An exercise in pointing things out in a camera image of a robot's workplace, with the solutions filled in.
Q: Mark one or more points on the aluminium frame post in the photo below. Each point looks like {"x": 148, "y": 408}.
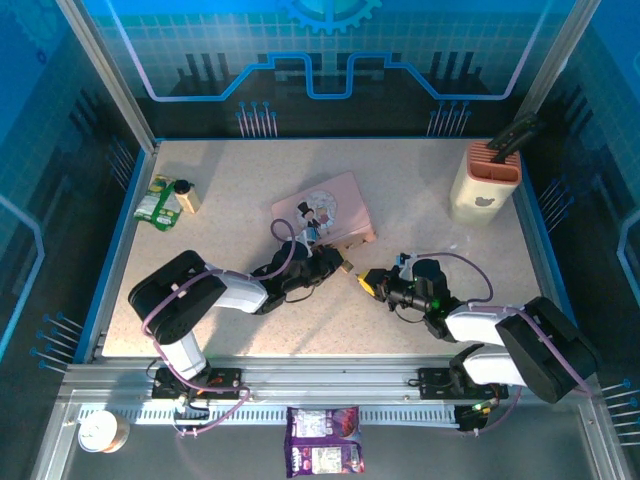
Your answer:
{"x": 107, "y": 75}
{"x": 552, "y": 60}

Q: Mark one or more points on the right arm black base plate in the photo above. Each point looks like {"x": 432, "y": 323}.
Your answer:
{"x": 435, "y": 382}

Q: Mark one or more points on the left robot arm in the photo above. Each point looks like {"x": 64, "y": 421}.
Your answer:
{"x": 190, "y": 300}

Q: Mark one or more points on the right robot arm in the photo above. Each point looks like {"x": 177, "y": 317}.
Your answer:
{"x": 530, "y": 345}

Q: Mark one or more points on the small bottle black cap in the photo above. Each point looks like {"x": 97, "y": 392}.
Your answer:
{"x": 187, "y": 196}

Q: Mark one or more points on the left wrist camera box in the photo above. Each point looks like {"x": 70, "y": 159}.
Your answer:
{"x": 306, "y": 241}

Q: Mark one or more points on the purple snack bag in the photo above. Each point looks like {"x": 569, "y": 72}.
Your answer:
{"x": 324, "y": 442}

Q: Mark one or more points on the pink tin box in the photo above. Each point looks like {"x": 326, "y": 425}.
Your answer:
{"x": 327, "y": 205}

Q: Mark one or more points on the aluminium mounting rail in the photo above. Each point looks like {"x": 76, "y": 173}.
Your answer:
{"x": 325, "y": 377}

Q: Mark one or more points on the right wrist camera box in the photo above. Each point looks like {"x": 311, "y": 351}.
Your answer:
{"x": 405, "y": 261}

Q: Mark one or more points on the cream knife block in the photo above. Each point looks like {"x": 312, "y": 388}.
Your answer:
{"x": 485, "y": 192}

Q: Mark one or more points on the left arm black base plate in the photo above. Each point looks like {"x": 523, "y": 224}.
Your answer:
{"x": 225, "y": 384}

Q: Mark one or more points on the black controller box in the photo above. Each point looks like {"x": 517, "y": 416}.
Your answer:
{"x": 475, "y": 417}

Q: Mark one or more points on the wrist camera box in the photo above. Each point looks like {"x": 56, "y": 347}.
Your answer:
{"x": 306, "y": 241}
{"x": 405, "y": 261}

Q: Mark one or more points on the green snack bag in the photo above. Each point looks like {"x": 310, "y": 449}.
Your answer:
{"x": 157, "y": 205}

